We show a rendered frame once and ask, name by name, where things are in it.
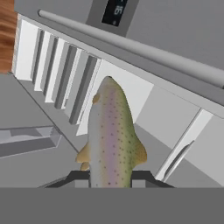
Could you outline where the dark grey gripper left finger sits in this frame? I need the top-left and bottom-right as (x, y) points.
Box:
(45, 170), (91, 188)

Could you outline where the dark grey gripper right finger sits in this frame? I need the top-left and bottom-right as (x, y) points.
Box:
(130, 170), (176, 188)

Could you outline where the brown wooden cupboard panel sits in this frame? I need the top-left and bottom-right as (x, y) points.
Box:
(0, 0), (18, 74)

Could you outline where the spotted green pink fish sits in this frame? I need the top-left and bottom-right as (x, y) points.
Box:
(75, 75), (148, 188)

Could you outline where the grey fridge door with display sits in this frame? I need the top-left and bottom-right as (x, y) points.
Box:
(13, 0), (224, 108)

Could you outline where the clear fridge shelf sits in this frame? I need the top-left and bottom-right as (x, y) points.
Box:
(0, 125), (63, 158)

